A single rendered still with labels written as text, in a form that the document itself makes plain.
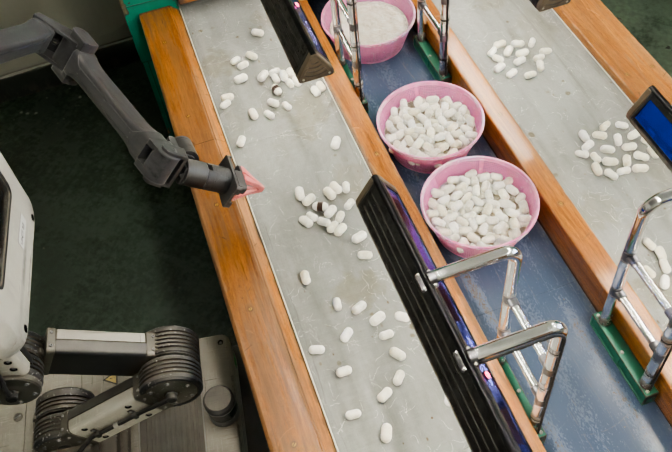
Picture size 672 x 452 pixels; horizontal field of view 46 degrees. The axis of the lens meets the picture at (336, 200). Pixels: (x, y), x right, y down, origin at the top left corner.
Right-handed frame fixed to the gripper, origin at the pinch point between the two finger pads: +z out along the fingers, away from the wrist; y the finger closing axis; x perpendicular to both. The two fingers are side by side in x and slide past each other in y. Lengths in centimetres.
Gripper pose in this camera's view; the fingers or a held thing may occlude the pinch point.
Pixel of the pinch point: (260, 188)
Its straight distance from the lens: 177.7
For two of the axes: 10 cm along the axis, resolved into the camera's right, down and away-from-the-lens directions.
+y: -3.1, -7.3, 6.1
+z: 7.7, 1.8, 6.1
